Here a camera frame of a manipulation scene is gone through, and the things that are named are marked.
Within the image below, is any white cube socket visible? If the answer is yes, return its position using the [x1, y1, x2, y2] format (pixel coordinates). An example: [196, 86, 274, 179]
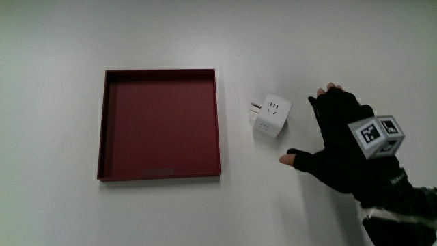
[251, 93, 293, 139]

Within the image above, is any person's right forearm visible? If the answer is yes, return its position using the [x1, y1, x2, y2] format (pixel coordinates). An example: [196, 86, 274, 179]
[356, 184, 437, 246]

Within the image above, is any dark red square tray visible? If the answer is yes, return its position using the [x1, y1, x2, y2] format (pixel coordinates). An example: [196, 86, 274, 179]
[97, 68, 221, 182]

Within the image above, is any person's right hand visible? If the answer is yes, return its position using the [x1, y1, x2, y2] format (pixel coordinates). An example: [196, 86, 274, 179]
[278, 82, 418, 208]

